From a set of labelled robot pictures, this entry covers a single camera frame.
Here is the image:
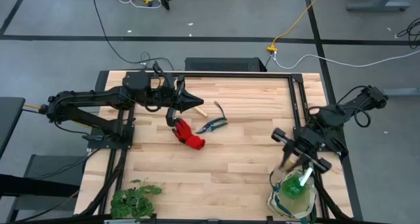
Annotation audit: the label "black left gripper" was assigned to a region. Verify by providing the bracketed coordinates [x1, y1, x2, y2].
[147, 74, 205, 128]

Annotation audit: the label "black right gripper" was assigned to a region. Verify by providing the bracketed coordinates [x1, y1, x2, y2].
[271, 127, 332, 173]

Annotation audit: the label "metal trowel wooden handle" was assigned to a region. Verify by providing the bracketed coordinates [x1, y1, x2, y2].
[277, 157, 299, 175]

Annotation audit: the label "green spray bottle white nozzle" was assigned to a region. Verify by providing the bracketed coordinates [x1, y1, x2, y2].
[280, 166, 315, 199]

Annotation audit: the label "green pruning shears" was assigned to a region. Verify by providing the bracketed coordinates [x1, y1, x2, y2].
[196, 101, 228, 135]

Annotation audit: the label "red black gardening glove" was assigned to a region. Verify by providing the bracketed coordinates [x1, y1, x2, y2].
[173, 118, 206, 151]

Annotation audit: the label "beige green gardening bag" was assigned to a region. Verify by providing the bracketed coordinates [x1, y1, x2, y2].
[265, 167, 318, 224]

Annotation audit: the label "black computer tower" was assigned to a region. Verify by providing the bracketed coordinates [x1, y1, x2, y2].
[184, 56, 268, 73]

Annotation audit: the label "green potted plant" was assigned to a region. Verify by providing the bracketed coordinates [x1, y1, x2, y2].
[110, 179, 164, 222]

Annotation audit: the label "grey desk foot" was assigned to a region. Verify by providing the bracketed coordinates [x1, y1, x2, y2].
[346, 0, 411, 12]
[385, 87, 420, 98]

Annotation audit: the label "black desk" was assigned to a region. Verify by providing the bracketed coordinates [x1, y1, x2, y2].
[0, 97, 26, 159]

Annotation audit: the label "yellow extension cable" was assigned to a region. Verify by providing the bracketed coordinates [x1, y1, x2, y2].
[266, 0, 326, 53]

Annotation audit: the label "white floor cable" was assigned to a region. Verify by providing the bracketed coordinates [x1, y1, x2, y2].
[273, 49, 420, 70]

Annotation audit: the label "white cable coil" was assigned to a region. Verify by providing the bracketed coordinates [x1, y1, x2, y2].
[117, 0, 163, 10]

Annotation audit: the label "black floor cable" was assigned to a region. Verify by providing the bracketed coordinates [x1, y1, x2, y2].
[91, 0, 175, 71]

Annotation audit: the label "yellow hanging cable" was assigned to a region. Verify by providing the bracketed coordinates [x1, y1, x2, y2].
[22, 102, 96, 130]

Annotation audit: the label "black cable coil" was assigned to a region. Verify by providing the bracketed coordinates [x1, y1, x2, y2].
[396, 16, 420, 50]

